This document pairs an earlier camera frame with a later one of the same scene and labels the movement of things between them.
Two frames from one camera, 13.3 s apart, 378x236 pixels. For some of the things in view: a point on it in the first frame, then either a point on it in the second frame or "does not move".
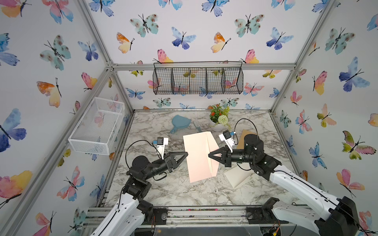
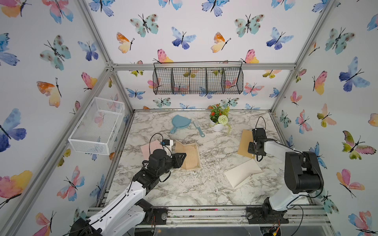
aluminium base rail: (175, 217) does not move
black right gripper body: (238, 157) -> (252, 148)
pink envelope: (201, 166) -> (154, 145)
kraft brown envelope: (240, 143) does not move
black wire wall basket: (202, 77) does not move
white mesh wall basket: (96, 129) does not move
